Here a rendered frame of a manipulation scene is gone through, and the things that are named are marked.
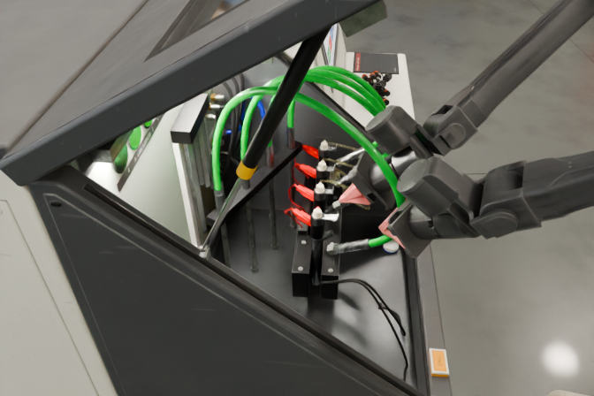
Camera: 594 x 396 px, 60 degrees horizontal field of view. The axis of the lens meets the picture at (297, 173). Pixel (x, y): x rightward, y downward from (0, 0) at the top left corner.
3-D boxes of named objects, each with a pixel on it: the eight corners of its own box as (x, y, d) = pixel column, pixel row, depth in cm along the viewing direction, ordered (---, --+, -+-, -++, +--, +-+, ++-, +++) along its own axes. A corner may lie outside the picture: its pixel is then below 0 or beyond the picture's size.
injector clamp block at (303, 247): (336, 319, 118) (338, 275, 109) (293, 316, 119) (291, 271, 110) (341, 217, 145) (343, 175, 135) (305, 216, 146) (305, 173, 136)
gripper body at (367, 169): (358, 154, 98) (387, 135, 93) (392, 191, 100) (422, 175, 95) (348, 173, 93) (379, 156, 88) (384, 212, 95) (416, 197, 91)
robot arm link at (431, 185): (523, 230, 63) (528, 180, 69) (460, 171, 60) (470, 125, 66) (447, 256, 72) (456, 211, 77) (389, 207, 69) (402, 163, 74)
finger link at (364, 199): (329, 172, 103) (364, 151, 97) (353, 197, 105) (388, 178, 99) (318, 193, 98) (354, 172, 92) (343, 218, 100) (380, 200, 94)
